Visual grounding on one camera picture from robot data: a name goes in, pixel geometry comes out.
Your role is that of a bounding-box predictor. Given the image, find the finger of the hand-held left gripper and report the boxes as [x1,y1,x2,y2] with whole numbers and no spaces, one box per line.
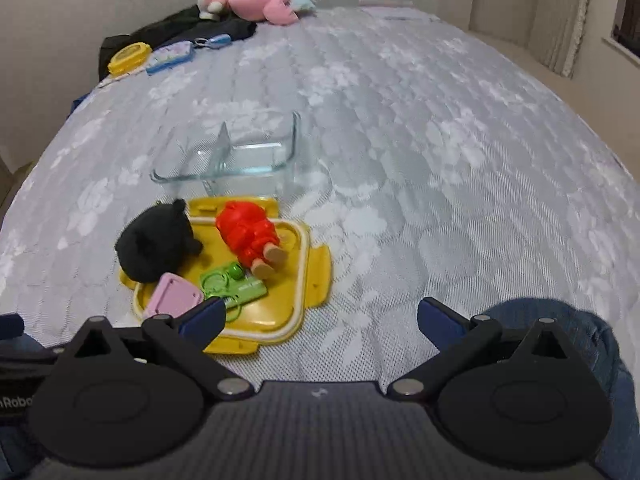
[0,312,25,341]

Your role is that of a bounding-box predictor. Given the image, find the small yellow lidded container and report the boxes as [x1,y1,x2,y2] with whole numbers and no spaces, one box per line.
[107,41,152,78]

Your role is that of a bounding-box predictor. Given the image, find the blue key fob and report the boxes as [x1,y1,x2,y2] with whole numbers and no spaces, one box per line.
[192,33,232,51]

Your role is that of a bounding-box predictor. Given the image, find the clear glass container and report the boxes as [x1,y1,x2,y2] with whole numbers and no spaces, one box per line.
[150,110,303,196]

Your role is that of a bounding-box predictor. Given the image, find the black plush toy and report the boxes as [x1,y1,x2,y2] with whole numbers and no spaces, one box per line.
[114,199,204,282]

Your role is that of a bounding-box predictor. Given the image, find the white paper sheet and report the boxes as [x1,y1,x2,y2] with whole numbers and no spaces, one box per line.
[359,0,442,23]

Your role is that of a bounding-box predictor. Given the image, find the red hooded doll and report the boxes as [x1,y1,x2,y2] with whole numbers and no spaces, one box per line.
[215,201,290,278]

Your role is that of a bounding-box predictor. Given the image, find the black cloth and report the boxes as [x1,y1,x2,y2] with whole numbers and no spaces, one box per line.
[97,4,258,81]

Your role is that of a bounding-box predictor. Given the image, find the window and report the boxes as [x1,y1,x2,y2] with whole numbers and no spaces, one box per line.
[612,0,640,58]

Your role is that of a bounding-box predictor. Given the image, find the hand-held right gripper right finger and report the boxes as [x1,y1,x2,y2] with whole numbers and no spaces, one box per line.
[386,296,585,403]

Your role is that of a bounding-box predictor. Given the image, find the blue printed pencil case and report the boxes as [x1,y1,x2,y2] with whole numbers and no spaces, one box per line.
[146,41,193,76]

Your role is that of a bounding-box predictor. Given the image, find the small pink square case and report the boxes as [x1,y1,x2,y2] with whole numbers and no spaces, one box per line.
[142,272,205,319]

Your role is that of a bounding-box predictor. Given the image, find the beige curtain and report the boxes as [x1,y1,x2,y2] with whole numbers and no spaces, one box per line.
[545,0,618,79]

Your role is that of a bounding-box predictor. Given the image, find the green keychain card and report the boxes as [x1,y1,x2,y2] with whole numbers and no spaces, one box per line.
[199,261,268,322]

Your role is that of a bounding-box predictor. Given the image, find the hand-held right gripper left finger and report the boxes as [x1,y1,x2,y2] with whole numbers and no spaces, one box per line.
[55,296,254,403]

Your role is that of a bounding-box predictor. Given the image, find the yellow container lid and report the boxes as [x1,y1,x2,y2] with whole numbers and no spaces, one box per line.
[119,196,333,356]

